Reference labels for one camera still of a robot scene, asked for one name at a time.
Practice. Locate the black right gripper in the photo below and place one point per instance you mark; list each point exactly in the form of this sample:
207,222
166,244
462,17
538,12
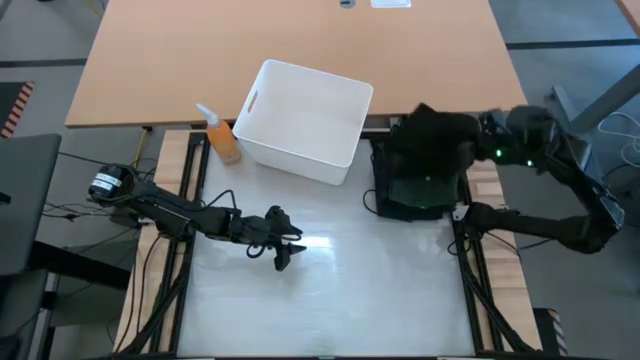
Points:
497,140

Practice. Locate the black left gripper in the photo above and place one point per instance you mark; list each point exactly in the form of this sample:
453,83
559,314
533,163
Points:
252,230

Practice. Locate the dark green button shirt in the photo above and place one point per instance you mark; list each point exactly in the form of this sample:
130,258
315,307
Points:
425,192

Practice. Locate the dark blue denim jeans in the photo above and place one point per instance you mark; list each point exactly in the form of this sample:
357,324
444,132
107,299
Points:
400,212

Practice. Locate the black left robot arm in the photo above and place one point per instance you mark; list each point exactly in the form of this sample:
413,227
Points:
165,207

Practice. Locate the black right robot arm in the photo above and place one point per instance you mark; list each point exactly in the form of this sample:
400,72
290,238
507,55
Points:
575,200

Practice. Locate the white plastic laundry bin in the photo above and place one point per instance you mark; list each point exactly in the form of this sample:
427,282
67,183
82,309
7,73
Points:
300,120

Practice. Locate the grey metal desk leg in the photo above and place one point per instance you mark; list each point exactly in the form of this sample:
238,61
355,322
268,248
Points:
600,105

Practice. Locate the orange spray bottle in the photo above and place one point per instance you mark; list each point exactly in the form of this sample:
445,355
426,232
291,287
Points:
222,142

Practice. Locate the white desk socket plate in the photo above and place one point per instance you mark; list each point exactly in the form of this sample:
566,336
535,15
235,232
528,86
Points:
391,3

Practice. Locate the light wooden desk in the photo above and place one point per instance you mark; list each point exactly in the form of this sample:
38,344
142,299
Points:
175,60
634,12

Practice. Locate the dark round desk grommet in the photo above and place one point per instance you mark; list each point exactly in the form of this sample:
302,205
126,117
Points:
348,3

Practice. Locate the dark grey flat panel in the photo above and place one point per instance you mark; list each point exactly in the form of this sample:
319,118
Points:
25,200

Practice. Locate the black aluminium table frame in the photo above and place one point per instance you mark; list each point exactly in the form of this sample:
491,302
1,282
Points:
474,310

